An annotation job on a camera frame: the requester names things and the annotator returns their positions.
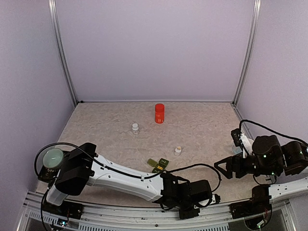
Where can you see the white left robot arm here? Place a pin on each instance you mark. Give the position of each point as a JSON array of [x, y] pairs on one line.
[[84, 167]]

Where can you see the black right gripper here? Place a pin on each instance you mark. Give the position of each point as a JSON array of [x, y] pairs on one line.
[[232, 161]]

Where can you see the small white pill bottle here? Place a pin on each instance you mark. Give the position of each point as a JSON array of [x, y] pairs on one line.
[[135, 128]]

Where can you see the right aluminium frame post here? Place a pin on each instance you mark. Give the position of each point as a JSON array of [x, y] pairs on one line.
[[248, 52]]

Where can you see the aluminium frame post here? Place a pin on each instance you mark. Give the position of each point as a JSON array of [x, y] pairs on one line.
[[248, 52], [60, 47]]

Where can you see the front aluminium rail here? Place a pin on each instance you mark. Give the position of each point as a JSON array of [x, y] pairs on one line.
[[120, 218]]

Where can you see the red cylindrical can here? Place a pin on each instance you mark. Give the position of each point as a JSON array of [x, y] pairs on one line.
[[159, 113]]

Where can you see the green ceramic bowl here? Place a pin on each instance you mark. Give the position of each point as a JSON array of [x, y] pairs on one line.
[[53, 158]]

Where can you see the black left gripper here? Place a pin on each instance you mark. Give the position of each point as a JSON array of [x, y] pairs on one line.
[[186, 215]]

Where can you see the left aluminium frame post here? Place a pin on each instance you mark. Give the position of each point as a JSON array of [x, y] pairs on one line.
[[60, 47]]

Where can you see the black square tray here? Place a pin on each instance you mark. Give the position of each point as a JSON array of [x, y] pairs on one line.
[[45, 174]]

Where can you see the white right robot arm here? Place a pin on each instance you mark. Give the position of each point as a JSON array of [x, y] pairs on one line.
[[265, 156]]

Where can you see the green pill organizer box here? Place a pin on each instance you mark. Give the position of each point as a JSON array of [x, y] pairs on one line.
[[158, 166]]

